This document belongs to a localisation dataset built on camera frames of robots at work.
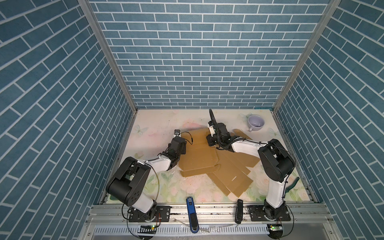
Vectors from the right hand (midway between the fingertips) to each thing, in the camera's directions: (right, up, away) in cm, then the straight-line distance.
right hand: (207, 135), depth 97 cm
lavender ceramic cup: (+37, +8, +12) cm, 40 cm away
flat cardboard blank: (+15, -23, -10) cm, 30 cm away
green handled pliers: (+43, -29, -16) cm, 54 cm away
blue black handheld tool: (-8, -37, -26) cm, 46 cm away
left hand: (-17, -5, -3) cm, 18 cm away
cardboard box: (-5, -14, -5) cm, 15 cm away
